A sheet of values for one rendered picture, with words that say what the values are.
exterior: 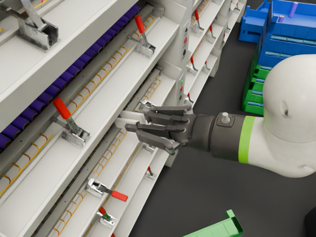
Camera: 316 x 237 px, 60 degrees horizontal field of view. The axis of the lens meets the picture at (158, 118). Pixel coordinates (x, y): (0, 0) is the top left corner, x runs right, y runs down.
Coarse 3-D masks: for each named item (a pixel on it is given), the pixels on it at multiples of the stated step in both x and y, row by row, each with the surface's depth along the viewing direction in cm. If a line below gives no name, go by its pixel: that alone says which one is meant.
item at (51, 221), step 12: (156, 72) 83; (144, 84) 79; (156, 84) 82; (132, 108) 73; (120, 132) 70; (108, 144) 66; (96, 156) 63; (84, 168) 61; (84, 180) 60; (72, 192) 58; (60, 204) 56; (60, 216) 55; (48, 228) 53
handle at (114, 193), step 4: (100, 184) 59; (100, 188) 60; (104, 188) 60; (108, 192) 59; (112, 192) 59; (116, 192) 59; (112, 196) 59; (116, 196) 58; (120, 196) 58; (124, 196) 58; (124, 200) 57
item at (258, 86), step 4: (252, 64) 145; (252, 68) 141; (252, 72) 139; (252, 76) 134; (252, 80) 134; (252, 84) 136; (256, 84) 135; (260, 84) 135; (248, 88) 139; (252, 88) 138; (256, 88) 137; (260, 88) 137
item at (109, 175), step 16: (160, 64) 85; (144, 80) 83; (160, 80) 85; (160, 96) 81; (128, 144) 70; (112, 160) 66; (128, 160) 72; (96, 176) 63; (112, 176) 64; (64, 192) 59; (80, 208) 59; (96, 208) 59; (64, 224) 56; (80, 224) 57
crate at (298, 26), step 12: (276, 0) 121; (276, 12) 125; (288, 12) 125; (300, 12) 124; (312, 12) 122; (276, 24) 111; (288, 24) 110; (300, 24) 119; (312, 24) 119; (288, 36) 113; (300, 36) 112; (312, 36) 110
